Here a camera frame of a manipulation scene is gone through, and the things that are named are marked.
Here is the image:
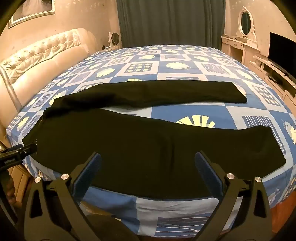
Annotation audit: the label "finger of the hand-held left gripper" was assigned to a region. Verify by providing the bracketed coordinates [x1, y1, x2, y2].
[14, 143, 38, 158]

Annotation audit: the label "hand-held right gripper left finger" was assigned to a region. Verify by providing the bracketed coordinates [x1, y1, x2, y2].
[24, 152, 102, 241]

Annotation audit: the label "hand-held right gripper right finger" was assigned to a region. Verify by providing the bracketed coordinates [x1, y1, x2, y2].
[194, 151, 272, 241]

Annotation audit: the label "black pants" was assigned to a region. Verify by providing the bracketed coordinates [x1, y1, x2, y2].
[23, 81, 286, 200]

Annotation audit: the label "blue printed bedsheet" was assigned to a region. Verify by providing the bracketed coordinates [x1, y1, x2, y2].
[6, 44, 296, 238]

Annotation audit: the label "cream tufted headboard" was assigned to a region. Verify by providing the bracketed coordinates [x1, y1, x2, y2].
[0, 28, 97, 130]

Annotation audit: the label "white television cabinet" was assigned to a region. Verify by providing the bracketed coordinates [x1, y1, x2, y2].
[248, 56, 296, 112]

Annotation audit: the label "white dressing table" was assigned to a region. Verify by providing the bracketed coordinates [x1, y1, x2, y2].
[221, 34, 260, 67]

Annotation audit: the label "small white fan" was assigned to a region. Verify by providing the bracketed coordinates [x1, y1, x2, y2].
[108, 32, 121, 48]

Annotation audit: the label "dark green curtain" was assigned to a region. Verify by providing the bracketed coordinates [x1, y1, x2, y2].
[116, 0, 226, 49]

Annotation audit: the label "white oval mirror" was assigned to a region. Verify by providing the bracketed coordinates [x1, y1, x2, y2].
[238, 6, 256, 36]

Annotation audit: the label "white framed wall picture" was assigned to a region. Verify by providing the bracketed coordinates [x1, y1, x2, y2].
[8, 0, 56, 29]

